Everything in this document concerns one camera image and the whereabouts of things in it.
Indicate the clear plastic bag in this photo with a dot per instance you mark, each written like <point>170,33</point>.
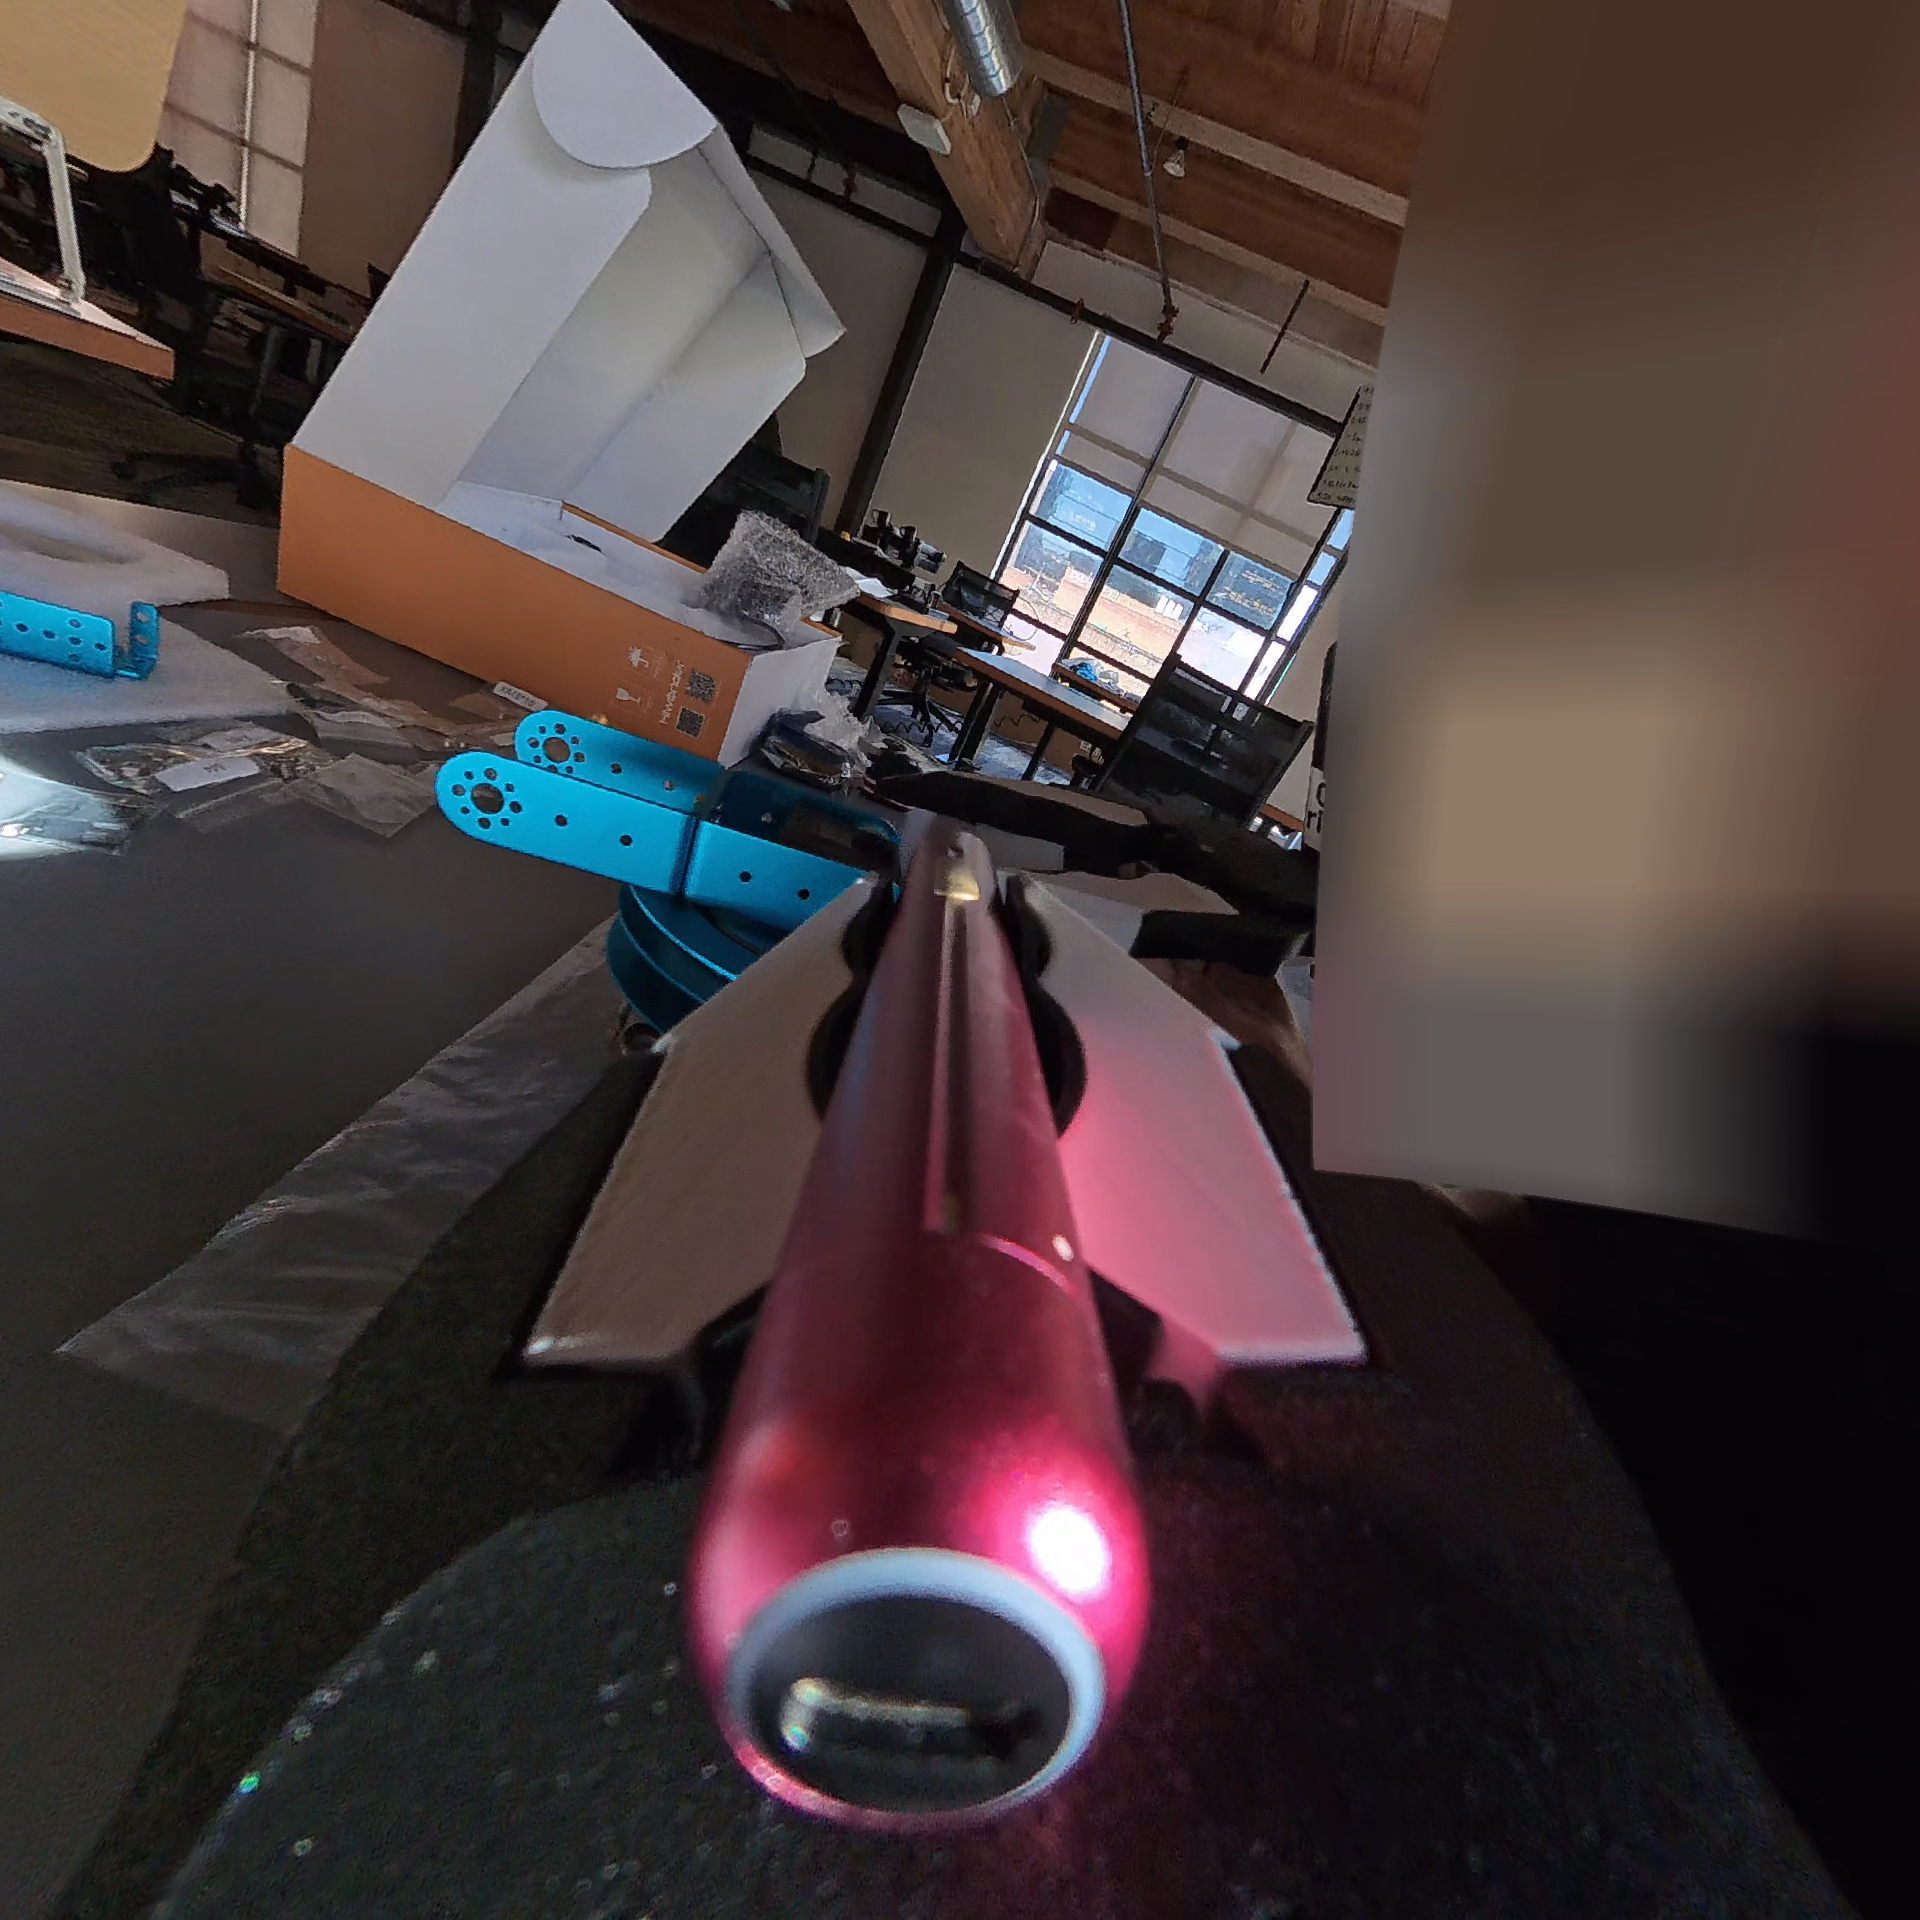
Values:
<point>298,1246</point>

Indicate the thick white foam block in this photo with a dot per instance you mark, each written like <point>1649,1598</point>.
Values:
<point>90,544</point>

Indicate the grey desk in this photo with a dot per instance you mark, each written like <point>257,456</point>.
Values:
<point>224,973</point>

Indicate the clear screw bag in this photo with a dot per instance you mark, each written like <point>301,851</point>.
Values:
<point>195,773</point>
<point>359,788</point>

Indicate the hanging paper sign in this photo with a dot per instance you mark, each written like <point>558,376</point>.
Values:
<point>1339,448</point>

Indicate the large grid window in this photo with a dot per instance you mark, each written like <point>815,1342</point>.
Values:
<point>1139,558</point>

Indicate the blue metal bracket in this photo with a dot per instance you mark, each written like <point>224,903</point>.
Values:
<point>69,630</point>

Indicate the red electric screwdriver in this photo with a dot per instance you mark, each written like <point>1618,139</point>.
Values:
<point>914,1350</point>

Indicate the blue toy robot arm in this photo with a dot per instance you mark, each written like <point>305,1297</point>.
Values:
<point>750,871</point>

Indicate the metal ventilation duct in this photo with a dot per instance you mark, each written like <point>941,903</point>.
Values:
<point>984,49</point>

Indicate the wooden background desk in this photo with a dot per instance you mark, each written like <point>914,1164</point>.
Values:
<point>1035,691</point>

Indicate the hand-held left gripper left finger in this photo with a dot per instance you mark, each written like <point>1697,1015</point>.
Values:
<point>707,1171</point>

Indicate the bubble wrap bag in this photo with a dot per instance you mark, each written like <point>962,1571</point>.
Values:
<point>765,570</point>

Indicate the white foam sheet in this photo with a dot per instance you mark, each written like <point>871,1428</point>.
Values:
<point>211,675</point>

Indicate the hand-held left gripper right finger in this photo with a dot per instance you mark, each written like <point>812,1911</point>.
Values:
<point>1184,1157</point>

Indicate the black office chair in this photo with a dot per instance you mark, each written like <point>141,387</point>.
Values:
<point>1200,735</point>

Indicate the shiny plastic packet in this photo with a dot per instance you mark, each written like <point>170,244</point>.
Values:
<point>52,809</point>

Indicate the orange and white cardboard box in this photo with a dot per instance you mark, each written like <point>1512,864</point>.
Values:
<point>497,586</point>

